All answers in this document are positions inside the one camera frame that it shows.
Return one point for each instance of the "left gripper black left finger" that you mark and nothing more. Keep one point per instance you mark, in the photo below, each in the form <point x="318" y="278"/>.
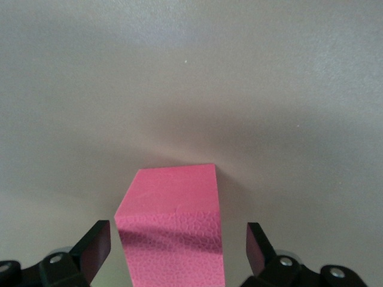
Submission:
<point x="89" y="254"/>

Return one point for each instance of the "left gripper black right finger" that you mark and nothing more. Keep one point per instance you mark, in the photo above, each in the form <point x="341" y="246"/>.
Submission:
<point x="263" y="254"/>

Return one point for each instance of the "dark pink foam cube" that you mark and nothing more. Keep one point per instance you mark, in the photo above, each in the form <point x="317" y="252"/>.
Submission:
<point x="170" y="209"/>

